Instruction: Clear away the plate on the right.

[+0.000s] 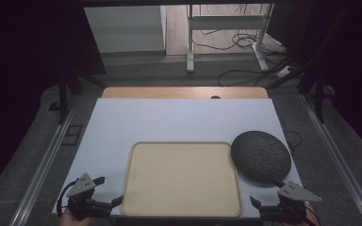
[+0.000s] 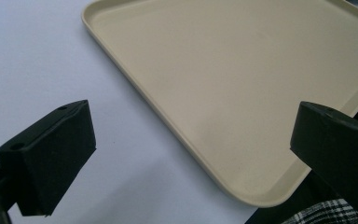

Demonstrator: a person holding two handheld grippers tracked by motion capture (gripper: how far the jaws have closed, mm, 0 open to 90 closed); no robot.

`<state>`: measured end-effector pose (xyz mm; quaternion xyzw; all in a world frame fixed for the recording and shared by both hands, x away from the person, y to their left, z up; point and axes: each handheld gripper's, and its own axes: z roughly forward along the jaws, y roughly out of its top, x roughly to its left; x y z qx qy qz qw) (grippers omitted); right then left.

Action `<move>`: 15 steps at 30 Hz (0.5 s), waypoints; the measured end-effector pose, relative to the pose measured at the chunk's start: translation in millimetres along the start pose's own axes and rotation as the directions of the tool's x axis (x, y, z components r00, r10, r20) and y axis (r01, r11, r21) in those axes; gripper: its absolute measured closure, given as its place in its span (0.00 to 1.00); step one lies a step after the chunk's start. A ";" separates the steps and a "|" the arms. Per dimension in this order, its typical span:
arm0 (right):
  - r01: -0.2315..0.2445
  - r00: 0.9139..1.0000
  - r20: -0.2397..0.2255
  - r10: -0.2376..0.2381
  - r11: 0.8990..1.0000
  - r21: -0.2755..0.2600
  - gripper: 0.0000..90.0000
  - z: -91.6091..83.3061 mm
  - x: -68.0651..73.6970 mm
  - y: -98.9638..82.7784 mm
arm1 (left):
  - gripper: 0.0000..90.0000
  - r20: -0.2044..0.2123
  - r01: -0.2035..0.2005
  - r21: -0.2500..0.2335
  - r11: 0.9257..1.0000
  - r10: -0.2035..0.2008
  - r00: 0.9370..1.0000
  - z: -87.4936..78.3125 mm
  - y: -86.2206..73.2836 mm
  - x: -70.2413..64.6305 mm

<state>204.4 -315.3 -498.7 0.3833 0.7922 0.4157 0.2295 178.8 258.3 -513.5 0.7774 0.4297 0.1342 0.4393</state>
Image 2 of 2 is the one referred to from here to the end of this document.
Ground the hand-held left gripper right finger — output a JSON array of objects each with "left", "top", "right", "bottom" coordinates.
[{"left": 289, "top": 101, "right": 358, "bottom": 217}]

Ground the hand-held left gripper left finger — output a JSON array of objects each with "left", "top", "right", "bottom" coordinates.
[{"left": 0, "top": 99, "right": 97, "bottom": 217}]

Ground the black white plaid cloth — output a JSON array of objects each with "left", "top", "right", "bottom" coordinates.
[{"left": 279, "top": 91, "right": 358, "bottom": 224}]

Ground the beige plastic tray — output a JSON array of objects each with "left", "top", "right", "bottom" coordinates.
[{"left": 81, "top": 0, "right": 358, "bottom": 209}]

